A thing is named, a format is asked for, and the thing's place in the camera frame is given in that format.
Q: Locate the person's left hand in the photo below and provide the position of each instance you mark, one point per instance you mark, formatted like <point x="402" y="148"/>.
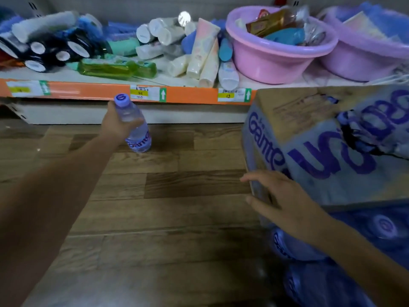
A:
<point x="111" y="126"/>

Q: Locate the person's right hand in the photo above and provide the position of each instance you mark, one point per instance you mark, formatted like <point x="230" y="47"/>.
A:
<point x="294" y="207"/>

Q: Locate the person's left thumb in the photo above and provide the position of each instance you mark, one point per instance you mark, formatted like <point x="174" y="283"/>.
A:
<point x="134" y="124"/>

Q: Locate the person's right thumb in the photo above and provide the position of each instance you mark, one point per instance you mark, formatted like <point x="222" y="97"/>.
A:
<point x="259" y="206"/>

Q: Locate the clear water bottle purple cap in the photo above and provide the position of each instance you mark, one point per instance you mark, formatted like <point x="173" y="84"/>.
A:
<point x="139" y="137"/>

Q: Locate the person's right forearm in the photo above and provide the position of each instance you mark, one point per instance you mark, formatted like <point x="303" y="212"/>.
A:
<point x="364" y="262"/>

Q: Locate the person's left forearm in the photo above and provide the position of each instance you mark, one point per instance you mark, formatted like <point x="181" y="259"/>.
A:
<point x="54" y="201"/>

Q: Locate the white and yellow price label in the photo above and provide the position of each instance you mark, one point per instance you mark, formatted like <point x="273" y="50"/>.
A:
<point x="234" y="95"/>
<point x="27" y="88"/>
<point x="147" y="93"/>

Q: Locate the white shelf base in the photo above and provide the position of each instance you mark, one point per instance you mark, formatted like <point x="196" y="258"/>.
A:
<point x="96" y="113"/>

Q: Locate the shelf with orange edge strip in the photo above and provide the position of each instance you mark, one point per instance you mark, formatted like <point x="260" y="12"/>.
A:
<point x="96" y="91"/>

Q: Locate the short green bottle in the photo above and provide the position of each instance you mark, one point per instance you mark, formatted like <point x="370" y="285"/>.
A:
<point x="146" y="70"/>

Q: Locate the long green bottle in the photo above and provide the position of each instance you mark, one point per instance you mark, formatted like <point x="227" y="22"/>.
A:
<point x="105" y="68"/>

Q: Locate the mint green tube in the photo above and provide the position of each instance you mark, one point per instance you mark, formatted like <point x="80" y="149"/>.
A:
<point x="124" y="47"/>

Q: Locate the pile of white tubes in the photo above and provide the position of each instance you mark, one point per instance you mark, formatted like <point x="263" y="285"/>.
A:
<point x="163" y="36"/>

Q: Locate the cardboard box with purple print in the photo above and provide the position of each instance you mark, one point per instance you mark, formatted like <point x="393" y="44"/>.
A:
<point x="322" y="137"/>

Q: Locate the cream tube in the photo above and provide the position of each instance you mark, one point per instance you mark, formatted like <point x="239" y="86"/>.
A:
<point x="210" y="68"/>

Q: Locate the pile of blue packets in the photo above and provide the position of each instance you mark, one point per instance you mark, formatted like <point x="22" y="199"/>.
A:
<point x="116" y="30"/>

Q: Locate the blue round tube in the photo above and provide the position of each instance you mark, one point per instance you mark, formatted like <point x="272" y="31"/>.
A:
<point x="188" y="43"/>

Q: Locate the large pastel tube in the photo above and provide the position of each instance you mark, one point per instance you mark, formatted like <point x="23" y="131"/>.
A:
<point x="203" y="47"/>

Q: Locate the white tube with blue print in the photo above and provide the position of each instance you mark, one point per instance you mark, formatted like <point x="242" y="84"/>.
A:
<point x="228" y="76"/>

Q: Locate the group of black bottles white caps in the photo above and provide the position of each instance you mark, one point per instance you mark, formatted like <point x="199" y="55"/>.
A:
<point x="48" y="52"/>

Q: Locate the small blue tube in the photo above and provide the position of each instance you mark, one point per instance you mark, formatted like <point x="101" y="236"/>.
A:
<point x="225" y="50"/>

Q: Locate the grey white roll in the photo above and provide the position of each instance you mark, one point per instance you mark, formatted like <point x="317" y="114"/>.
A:
<point x="41" y="25"/>

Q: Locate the pink plastic basin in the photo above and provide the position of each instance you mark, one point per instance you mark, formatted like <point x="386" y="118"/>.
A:
<point x="271" y="62"/>

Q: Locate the gold snack packet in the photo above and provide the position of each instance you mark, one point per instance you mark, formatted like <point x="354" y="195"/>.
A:
<point x="271" y="22"/>

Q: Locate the blue packet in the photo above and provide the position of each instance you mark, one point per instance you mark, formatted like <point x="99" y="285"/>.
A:
<point x="286" y="36"/>

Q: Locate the purple plastic basin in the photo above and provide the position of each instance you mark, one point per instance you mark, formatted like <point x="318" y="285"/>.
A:
<point x="358" y="60"/>

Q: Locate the clear plastic packets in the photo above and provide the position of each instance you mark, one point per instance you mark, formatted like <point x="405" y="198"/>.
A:
<point x="313" y="33"/>

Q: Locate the white flat packet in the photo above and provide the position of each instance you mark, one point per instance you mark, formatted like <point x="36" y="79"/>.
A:
<point x="364" y="27"/>

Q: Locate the blue packets in basin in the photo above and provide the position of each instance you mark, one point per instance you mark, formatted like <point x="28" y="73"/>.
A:
<point x="386" y="20"/>

